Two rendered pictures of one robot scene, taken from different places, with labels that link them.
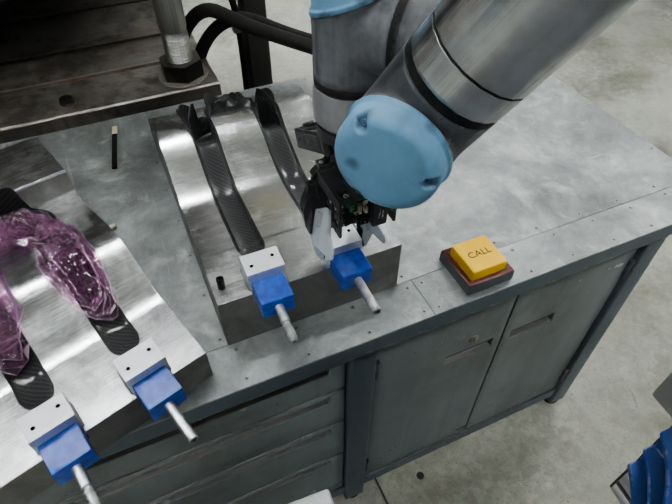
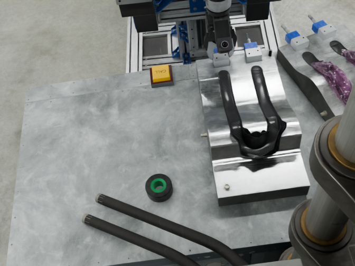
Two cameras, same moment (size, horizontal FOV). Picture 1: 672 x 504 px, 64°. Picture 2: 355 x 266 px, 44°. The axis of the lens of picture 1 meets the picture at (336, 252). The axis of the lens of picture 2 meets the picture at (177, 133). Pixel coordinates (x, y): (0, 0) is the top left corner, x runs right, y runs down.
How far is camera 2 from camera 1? 1.60 m
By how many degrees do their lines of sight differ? 74
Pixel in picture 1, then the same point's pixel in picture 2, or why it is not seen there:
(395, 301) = not seen: hidden behind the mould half
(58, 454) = (322, 24)
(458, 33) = not seen: outside the picture
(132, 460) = not seen: hidden behind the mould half
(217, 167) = (267, 111)
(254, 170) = (248, 108)
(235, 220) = (261, 87)
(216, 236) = (270, 78)
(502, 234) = (139, 91)
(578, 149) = (62, 132)
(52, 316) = (335, 60)
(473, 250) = (162, 73)
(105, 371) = (313, 47)
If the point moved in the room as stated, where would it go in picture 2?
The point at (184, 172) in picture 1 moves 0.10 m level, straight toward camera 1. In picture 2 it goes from (283, 107) to (278, 82)
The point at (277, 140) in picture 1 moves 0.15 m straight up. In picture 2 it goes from (233, 118) to (233, 86)
